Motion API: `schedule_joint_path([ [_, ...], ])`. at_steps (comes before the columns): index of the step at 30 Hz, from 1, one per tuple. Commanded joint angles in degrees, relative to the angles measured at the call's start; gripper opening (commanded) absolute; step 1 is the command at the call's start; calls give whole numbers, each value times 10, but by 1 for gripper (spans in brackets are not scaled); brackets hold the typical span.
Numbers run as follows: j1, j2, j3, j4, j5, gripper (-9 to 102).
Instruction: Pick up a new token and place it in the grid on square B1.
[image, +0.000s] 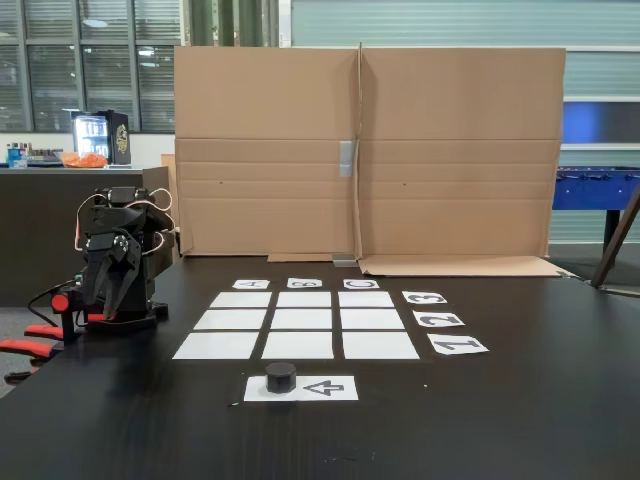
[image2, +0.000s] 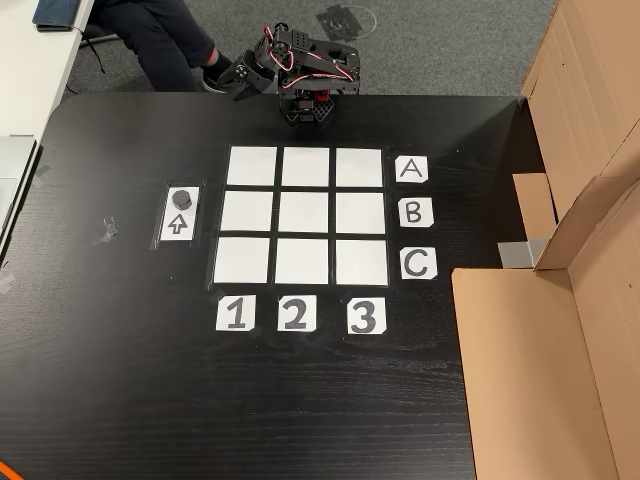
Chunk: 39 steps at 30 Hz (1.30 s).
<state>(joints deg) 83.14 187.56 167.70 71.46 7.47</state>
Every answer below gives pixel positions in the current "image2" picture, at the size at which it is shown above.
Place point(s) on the white desk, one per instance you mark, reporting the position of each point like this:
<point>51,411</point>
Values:
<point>30,75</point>

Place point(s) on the brown cardboard sheet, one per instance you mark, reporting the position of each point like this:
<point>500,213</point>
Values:
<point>585,75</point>
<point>525,375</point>

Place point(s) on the black round token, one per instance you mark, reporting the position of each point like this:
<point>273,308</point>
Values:
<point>181,198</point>

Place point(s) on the paper sheet number 1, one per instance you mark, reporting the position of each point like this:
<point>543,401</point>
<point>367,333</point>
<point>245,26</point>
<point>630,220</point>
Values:
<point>222,302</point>

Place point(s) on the red and black clamp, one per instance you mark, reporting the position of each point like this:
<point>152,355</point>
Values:
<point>322,95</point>

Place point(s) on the paper sheet letter C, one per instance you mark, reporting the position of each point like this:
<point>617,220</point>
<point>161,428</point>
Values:
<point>431,252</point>

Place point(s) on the white arrow paper sheet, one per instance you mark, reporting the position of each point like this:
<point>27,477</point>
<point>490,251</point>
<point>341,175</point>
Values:
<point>168,235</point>

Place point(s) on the black floor tape patch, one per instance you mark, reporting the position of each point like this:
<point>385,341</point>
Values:
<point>340,22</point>

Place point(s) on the grey chair base leg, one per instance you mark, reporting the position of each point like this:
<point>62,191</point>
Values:
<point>100,41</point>

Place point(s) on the person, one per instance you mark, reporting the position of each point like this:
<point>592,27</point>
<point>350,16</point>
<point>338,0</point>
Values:
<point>150,40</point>

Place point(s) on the grey tape strip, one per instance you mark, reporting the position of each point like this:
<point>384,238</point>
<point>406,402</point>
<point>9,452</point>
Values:
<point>517,254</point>

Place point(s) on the clear tape scrap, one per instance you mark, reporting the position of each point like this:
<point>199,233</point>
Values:
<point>42,175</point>
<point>6,283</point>
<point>106,231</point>

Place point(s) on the paper sheet number 2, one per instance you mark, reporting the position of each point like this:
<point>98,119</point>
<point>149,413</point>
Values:
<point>284,325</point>

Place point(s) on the dark blue notebook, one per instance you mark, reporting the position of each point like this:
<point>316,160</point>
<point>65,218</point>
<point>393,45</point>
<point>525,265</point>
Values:
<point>60,14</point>

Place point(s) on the paper sheet letter A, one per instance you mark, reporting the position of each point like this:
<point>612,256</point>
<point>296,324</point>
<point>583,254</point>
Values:
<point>402,161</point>

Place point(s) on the paper sheet letter B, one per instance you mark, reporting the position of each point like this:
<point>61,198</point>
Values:
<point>425,221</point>

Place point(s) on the white paper grid square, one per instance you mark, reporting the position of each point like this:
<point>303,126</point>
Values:
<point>303,212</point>
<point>301,261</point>
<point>359,167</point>
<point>305,166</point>
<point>242,260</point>
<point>362,262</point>
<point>247,211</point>
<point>252,166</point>
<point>360,213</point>

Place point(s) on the paper sheet number 3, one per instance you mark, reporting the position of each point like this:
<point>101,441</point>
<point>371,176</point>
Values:
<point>354,305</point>

